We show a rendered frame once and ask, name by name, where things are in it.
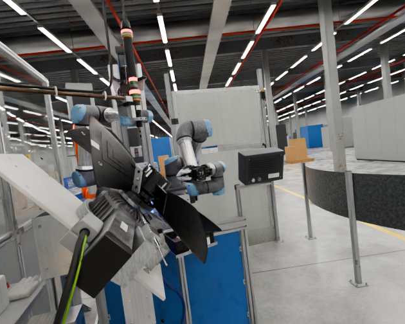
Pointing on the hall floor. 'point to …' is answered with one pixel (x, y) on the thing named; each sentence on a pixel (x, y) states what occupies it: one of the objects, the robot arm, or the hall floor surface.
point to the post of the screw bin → (184, 288)
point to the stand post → (55, 286)
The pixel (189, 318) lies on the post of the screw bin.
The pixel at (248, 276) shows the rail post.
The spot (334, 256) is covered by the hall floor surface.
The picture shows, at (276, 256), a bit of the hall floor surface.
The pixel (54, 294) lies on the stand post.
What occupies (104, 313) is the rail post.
